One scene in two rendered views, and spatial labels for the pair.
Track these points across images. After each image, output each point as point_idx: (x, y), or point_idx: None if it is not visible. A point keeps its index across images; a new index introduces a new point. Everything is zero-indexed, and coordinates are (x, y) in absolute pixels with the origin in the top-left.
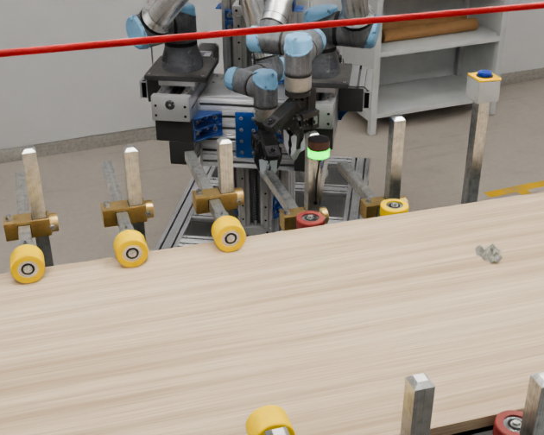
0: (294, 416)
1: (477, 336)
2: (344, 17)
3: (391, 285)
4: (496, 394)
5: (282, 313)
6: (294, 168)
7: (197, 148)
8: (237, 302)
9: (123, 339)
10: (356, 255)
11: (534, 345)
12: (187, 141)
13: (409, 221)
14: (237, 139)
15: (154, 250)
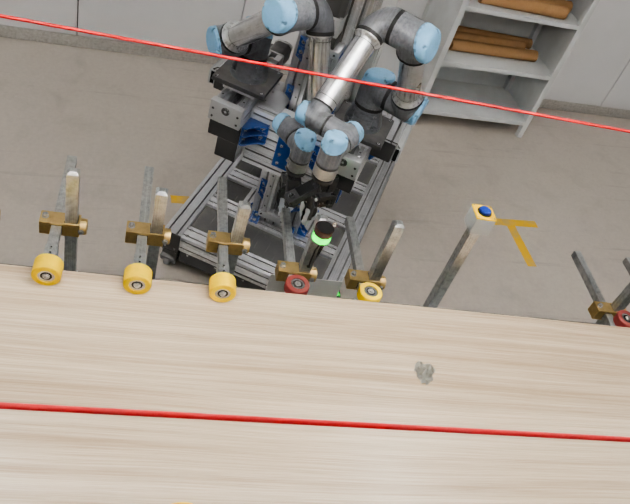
0: (207, 501)
1: (379, 460)
2: (395, 94)
3: (334, 382)
4: None
5: (237, 386)
6: None
7: (240, 148)
8: (205, 362)
9: (102, 375)
10: (318, 339)
11: (419, 484)
12: (233, 142)
13: (376, 313)
14: (276, 152)
15: (158, 280)
